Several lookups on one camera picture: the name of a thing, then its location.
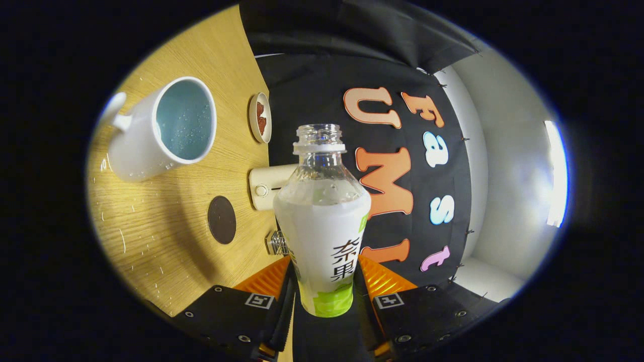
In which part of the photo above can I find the dark brown round coaster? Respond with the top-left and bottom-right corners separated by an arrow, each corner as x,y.
208,196 -> 237,245

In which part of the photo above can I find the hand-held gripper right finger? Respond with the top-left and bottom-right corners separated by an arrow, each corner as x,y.
352,254 -> 479,362

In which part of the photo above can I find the clear bottle with white label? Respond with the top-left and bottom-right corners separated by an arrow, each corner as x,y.
273,124 -> 372,318

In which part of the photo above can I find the small metal mesh holder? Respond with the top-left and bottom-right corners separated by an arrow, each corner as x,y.
266,230 -> 289,256

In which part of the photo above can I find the wooden table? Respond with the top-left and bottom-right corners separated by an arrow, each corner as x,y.
86,4 -> 297,362

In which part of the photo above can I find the white cup with blue inside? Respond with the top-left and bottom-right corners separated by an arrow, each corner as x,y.
99,76 -> 217,183

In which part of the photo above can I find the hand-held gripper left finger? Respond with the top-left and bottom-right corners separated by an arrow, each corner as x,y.
171,255 -> 297,362

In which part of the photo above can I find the cream plastic box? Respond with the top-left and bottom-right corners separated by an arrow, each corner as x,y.
249,163 -> 299,211

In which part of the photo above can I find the black backdrop cloth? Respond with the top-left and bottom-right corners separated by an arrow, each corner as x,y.
239,0 -> 514,362

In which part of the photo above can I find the large ceiling light panel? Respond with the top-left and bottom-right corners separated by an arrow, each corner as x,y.
545,120 -> 570,228

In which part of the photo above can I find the white divided dish with beans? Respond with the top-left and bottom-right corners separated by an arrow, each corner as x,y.
249,92 -> 273,144

